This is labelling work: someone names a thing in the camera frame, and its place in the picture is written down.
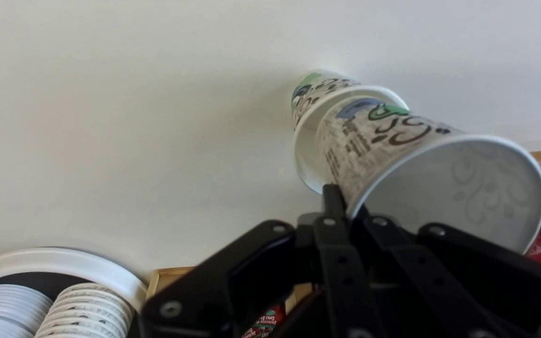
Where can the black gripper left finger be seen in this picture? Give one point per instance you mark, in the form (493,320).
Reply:
(333,264)

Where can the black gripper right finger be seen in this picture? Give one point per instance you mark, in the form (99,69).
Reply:
(422,275)

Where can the tall printed paper cup stack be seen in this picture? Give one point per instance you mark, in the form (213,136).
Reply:
(89,313)

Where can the round white tray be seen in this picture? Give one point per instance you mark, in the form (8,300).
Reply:
(65,264)

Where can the white cup lid stack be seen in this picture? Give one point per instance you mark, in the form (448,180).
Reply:
(5,313)

